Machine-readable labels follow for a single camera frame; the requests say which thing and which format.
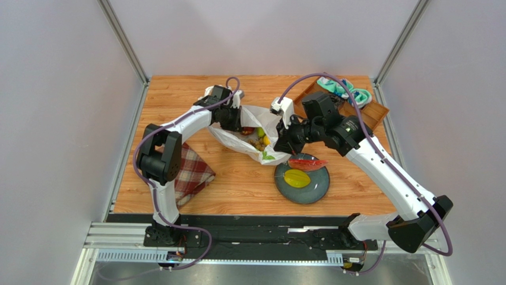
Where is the yellow fake pear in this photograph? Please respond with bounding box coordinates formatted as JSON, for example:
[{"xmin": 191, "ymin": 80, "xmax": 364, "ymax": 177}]
[{"xmin": 261, "ymin": 135, "xmax": 270, "ymax": 147}]

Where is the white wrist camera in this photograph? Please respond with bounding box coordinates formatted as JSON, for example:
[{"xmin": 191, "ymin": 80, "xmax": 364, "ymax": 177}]
[
  {"xmin": 229, "ymin": 89, "xmax": 245, "ymax": 109},
  {"xmin": 270, "ymin": 97, "xmax": 295, "ymax": 129}
]

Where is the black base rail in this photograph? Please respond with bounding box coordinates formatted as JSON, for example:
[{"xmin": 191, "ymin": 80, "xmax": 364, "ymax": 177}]
[{"xmin": 142, "ymin": 215, "xmax": 378, "ymax": 262}]

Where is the red plaid cloth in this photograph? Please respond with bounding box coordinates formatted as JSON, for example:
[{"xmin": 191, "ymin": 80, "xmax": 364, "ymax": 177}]
[{"xmin": 175, "ymin": 143, "xmax": 216, "ymax": 210}]

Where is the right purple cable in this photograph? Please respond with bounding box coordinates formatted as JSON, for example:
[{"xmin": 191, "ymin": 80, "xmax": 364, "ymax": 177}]
[{"xmin": 279, "ymin": 72, "xmax": 454, "ymax": 276}]

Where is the blue white sock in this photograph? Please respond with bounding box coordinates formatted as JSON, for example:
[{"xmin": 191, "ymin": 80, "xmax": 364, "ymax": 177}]
[{"xmin": 350, "ymin": 88, "xmax": 372, "ymax": 109}]

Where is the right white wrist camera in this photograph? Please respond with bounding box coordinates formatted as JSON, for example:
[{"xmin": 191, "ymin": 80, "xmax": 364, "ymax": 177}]
[{"xmin": 270, "ymin": 97, "xmax": 295, "ymax": 129}]

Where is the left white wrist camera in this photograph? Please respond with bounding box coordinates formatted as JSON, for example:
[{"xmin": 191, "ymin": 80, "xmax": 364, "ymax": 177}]
[{"xmin": 229, "ymin": 89, "xmax": 245, "ymax": 109}]

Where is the dark red fake fruit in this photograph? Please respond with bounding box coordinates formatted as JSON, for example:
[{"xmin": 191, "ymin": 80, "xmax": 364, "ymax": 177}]
[{"xmin": 240, "ymin": 127, "xmax": 255, "ymax": 136}]

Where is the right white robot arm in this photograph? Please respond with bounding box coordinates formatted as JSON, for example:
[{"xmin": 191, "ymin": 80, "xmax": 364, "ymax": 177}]
[{"xmin": 270, "ymin": 91, "xmax": 453, "ymax": 253}]

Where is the wooden compartment tray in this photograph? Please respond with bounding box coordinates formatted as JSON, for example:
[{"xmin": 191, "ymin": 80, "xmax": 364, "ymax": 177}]
[{"xmin": 293, "ymin": 78, "xmax": 389, "ymax": 131}]

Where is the yellow fake starfruit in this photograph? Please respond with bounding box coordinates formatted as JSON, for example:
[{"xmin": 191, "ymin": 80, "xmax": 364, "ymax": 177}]
[{"xmin": 283, "ymin": 169, "xmax": 311, "ymax": 188}]

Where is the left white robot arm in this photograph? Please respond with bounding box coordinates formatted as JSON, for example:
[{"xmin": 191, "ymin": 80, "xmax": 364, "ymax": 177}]
[{"xmin": 133, "ymin": 83, "xmax": 240, "ymax": 235}]

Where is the red fake watermelon slice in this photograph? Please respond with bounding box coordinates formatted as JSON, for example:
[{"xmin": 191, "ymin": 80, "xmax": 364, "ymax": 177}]
[{"xmin": 287, "ymin": 159, "xmax": 328, "ymax": 172}]

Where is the green fake lime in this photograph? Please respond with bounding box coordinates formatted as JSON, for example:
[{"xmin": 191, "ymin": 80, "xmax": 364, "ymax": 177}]
[{"xmin": 256, "ymin": 128, "xmax": 265, "ymax": 138}]

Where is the white plastic bag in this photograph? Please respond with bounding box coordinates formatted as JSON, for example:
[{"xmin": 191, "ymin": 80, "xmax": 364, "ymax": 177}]
[{"xmin": 207, "ymin": 98, "xmax": 291, "ymax": 166}]

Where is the teal white sock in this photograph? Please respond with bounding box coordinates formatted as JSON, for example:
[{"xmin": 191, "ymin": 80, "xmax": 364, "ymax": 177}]
[{"xmin": 316, "ymin": 77, "xmax": 354, "ymax": 99}]

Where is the brown fake longan bunch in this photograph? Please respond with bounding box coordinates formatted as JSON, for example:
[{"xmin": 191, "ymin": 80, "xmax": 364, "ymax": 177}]
[{"xmin": 248, "ymin": 137, "xmax": 267, "ymax": 151}]

